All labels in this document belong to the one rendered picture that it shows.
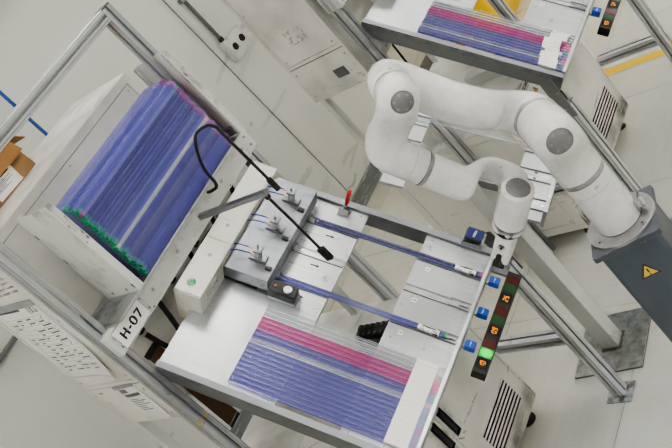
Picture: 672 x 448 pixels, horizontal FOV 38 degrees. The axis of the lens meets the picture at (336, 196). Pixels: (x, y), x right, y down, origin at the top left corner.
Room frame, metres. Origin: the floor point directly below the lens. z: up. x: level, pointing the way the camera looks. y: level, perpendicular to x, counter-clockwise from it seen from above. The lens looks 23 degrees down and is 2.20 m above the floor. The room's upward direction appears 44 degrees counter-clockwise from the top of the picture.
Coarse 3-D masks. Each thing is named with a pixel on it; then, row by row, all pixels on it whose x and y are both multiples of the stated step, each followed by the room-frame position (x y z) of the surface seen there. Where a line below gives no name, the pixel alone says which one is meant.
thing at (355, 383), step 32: (288, 320) 2.36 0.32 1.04; (256, 352) 2.30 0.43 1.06; (288, 352) 2.28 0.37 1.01; (320, 352) 2.26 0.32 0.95; (352, 352) 2.23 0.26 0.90; (384, 352) 2.21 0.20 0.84; (256, 384) 2.22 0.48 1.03; (288, 384) 2.20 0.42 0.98; (320, 384) 2.18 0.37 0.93; (352, 384) 2.16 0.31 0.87; (384, 384) 2.14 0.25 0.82; (416, 384) 2.12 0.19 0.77; (320, 416) 2.11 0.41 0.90; (352, 416) 2.09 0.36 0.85; (384, 416) 2.07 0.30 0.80; (416, 416) 2.05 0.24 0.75
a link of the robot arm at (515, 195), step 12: (504, 180) 2.12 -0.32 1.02; (516, 180) 2.10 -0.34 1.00; (528, 180) 2.10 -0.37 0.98; (504, 192) 2.09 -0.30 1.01; (516, 192) 2.07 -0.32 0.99; (528, 192) 2.07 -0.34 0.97; (504, 204) 2.09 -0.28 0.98; (516, 204) 2.06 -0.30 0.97; (528, 204) 2.07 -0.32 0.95; (504, 216) 2.11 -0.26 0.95; (516, 216) 2.09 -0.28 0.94; (504, 228) 2.13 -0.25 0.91; (516, 228) 2.11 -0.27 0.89
